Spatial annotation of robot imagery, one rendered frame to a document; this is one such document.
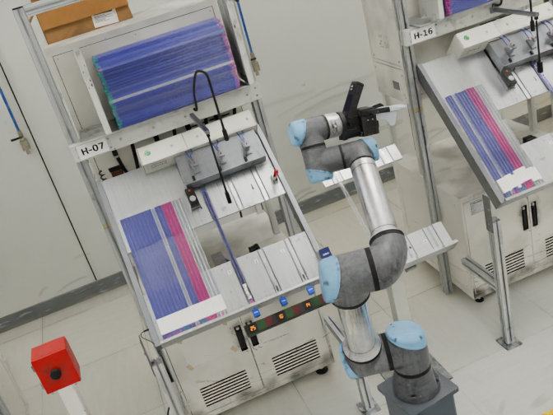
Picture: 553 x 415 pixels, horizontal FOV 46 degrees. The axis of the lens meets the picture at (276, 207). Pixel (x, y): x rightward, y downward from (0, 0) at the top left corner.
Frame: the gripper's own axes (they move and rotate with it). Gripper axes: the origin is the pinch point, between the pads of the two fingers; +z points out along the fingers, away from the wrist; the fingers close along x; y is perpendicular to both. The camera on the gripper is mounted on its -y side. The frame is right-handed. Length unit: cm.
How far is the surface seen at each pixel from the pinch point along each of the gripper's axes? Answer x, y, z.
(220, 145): -74, 10, -40
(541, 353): -34, 124, 72
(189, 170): -71, 17, -55
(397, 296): -47, 84, 14
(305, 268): -42, 59, -24
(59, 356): -55, 70, -118
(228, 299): -44, 63, -56
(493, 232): -36, 65, 55
